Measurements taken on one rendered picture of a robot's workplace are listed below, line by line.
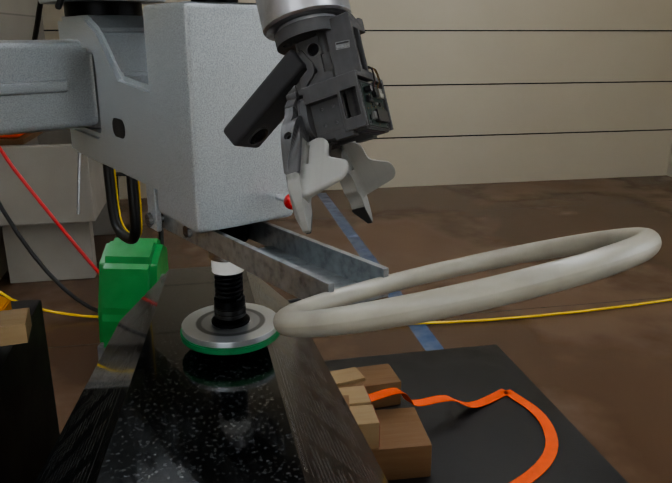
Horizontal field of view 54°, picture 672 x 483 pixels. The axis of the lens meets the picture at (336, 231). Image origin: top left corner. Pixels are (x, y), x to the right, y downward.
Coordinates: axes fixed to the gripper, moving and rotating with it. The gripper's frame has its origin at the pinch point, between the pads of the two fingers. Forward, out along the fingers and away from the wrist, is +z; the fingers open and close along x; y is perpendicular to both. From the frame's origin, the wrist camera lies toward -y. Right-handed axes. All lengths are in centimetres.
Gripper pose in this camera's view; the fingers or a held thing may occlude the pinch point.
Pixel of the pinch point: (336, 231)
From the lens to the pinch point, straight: 65.6
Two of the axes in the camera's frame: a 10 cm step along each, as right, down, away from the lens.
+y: 8.8, -2.1, -4.3
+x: 4.2, -0.8, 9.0
